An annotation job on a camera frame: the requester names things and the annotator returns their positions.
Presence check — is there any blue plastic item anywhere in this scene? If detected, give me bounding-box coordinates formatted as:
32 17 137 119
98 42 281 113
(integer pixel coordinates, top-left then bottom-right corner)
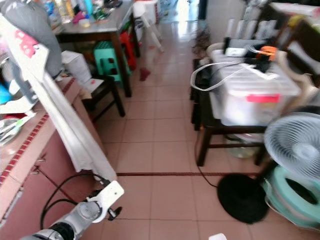
0 82 12 106

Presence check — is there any white pedestal fan black base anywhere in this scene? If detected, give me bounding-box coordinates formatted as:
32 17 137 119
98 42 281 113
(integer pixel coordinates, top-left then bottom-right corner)
217 111 320 225

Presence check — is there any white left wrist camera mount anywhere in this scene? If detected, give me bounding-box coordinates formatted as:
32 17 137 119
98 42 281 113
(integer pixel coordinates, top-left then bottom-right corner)
92 180 125 216

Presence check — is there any white cardboard box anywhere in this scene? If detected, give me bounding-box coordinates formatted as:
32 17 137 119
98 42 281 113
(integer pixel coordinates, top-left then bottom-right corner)
62 50 94 82

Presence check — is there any grey rounded cover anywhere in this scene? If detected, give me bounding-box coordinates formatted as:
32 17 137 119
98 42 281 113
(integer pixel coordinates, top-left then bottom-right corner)
14 0 65 80

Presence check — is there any pink counter cabinet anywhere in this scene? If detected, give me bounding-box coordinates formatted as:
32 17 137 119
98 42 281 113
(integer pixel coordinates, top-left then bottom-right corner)
0 77 111 240

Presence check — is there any large glass jar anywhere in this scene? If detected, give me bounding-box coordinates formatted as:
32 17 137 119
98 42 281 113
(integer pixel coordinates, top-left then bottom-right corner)
225 132 264 161

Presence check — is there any orange plastic item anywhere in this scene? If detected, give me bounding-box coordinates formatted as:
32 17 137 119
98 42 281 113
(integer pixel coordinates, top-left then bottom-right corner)
260 45 279 58

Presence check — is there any clear storage box red label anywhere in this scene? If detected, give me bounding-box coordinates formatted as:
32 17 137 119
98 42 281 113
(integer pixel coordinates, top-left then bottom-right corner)
210 62 302 127

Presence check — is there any white cord loop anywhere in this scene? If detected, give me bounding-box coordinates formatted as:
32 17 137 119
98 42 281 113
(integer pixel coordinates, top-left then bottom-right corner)
190 61 279 93

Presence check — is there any black low table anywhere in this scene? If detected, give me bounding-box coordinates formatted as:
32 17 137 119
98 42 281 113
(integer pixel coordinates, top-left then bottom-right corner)
82 75 127 124

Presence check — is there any green white handled utensil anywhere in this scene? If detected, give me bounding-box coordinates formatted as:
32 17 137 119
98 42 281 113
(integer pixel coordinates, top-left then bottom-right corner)
1 115 37 135

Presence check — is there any green plastic stool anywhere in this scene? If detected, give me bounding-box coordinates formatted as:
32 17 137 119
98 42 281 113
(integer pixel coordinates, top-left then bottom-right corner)
93 41 126 84

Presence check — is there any black wooden table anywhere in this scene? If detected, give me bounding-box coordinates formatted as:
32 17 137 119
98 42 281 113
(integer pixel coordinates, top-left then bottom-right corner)
190 56 277 169

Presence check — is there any red plastic stool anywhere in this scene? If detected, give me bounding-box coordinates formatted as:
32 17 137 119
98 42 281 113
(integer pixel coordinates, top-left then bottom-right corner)
120 31 139 71

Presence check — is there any steel top table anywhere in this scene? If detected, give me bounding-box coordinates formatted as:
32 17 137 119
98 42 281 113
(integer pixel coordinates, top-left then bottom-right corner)
52 0 135 99

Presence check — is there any black floor power cable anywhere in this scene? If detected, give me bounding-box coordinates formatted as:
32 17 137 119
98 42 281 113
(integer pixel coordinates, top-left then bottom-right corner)
194 145 222 190

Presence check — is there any white plastic chair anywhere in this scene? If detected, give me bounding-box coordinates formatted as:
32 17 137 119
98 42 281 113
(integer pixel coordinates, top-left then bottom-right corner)
132 0 165 53

